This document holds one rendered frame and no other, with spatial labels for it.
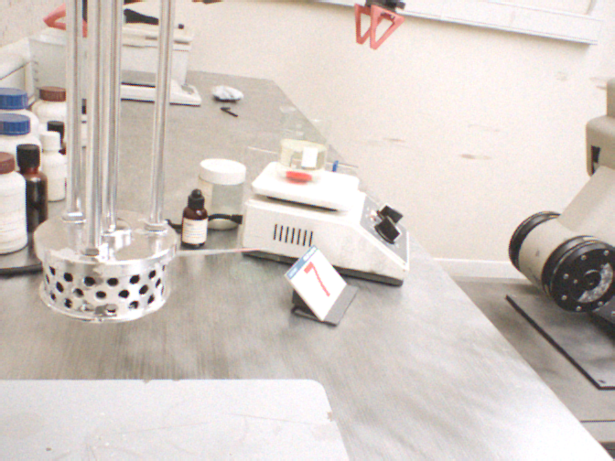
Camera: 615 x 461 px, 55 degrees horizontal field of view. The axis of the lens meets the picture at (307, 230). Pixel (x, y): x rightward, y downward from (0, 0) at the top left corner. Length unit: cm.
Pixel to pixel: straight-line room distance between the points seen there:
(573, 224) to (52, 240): 123
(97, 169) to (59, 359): 27
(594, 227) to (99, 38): 124
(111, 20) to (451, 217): 232
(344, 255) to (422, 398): 22
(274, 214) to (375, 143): 165
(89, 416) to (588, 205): 118
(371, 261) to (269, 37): 154
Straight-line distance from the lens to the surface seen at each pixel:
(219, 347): 54
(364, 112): 226
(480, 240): 265
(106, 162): 29
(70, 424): 44
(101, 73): 26
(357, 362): 54
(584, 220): 141
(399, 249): 71
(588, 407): 136
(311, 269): 62
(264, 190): 67
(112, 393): 47
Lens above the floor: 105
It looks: 22 degrees down
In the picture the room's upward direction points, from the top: 9 degrees clockwise
